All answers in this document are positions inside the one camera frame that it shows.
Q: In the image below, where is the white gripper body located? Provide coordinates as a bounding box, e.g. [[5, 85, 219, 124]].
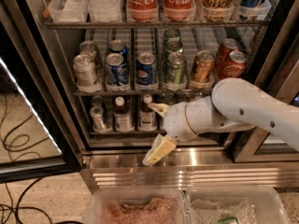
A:
[[164, 102, 189, 142]]

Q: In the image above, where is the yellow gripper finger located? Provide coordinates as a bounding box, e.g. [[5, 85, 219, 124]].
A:
[[148, 103, 170, 118], [143, 134, 178, 166]]

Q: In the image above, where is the brown tea bottle white cap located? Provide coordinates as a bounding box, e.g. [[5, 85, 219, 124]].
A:
[[114, 96, 134, 133]]

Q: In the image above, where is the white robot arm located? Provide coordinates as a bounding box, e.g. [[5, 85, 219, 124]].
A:
[[143, 77, 299, 166]]

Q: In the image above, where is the gold can middle shelf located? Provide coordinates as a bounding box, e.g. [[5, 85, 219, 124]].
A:
[[191, 50, 215, 89]]

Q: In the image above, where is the gold can shelf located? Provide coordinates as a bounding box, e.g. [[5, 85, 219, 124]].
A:
[[191, 50, 215, 89], [201, 0, 234, 21]]

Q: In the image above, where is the stainless steel fridge cabinet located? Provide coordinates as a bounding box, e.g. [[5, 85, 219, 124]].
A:
[[21, 0, 299, 190]]

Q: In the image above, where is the Coca-Cola bottle right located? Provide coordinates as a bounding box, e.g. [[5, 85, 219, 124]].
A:
[[164, 0, 192, 21]]

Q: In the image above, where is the coca-cola bottle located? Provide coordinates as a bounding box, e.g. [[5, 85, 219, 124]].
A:
[[164, 0, 192, 21], [127, 0, 158, 22]]

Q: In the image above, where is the Coca-Cola bottle left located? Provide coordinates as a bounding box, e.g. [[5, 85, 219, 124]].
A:
[[127, 0, 158, 22]]

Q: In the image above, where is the gold can top shelf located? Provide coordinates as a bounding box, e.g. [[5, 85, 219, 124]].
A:
[[201, 0, 234, 21]]

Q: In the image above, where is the open glass fridge door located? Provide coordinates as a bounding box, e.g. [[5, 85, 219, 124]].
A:
[[0, 0, 82, 183]]

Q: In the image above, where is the green can front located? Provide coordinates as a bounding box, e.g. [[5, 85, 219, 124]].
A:
[[164, 51, 186, 91]]

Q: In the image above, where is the blue Pepsi can centre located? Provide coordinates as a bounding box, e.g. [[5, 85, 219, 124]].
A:
[[136, 52, 158, 86]]

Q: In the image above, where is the blue pepsi can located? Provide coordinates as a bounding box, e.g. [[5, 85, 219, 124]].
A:
[[105, 53, 129, 91], [136, 52, 158, 86], [109, 39, 128, 59]]

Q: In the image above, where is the blue Pepsi can front left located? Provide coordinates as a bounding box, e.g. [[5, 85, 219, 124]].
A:
[[105, 53, 129, 91]]

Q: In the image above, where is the silver can bottom rear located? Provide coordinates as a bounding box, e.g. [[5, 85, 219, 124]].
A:
[[91, 95, 104, 107]]

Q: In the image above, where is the silver can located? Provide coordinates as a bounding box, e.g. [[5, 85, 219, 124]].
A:
[[91, 95, 104, 107], [90, 106, 110, 133]]

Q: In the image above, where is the silver can bottom front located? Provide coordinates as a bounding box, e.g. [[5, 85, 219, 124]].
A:
[[90, 106, 110, 133]]

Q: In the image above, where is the green can middle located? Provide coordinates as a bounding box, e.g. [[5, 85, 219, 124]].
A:
[[164, 40, 183, 58]]

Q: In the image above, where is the clear bin right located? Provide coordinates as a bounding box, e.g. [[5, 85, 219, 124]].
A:
[[186, 186, 291, 224]]

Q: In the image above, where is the clear bin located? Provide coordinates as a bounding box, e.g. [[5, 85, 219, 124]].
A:
[[90, 186, 187, 224], [186, 186, 291, 224]]

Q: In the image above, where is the blue Pepsi can rear left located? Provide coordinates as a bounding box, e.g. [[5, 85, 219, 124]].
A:
[[109, 39, 128, 59]]

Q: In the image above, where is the green can rear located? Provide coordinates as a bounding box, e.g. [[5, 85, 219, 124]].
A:
[[163, 29, 180, 44]]

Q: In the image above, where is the clear bin left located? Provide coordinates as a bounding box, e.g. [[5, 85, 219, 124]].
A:
[[90, 186, 187, 224]]

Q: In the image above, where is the red Coca-Cola can front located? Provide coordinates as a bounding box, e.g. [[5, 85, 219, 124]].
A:
[[220, 50, 247, 79]]

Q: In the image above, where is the red coca-cola can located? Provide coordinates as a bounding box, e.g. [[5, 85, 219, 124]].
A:
[[215, 38, 239, 74], [220, 50, 247, 79]]

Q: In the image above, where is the white can middle front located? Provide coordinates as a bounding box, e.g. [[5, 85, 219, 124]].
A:
[[73, 54, 101, 93]]

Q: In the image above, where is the white can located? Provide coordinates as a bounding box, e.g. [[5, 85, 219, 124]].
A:
[[73, 54, 101, 93], [79, 40, 100, 65]]

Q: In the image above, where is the red Coca-Cola can rear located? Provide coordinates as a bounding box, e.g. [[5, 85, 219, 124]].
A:
[[215, 38, 239, 74]]

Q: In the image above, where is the white can middle rear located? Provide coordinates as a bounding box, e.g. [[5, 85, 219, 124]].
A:
[[79, 40, 100, 65]]

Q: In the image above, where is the green can in bin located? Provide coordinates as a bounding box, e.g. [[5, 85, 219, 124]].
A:
[[217, 217, 239, 224]]

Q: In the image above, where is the empty clear plastic tray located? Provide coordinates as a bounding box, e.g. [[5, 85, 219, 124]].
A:
[[49, 0, 89, 22]]

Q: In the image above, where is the black floor cable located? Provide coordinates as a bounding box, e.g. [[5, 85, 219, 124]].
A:
[[0, 93, 84, 224]]

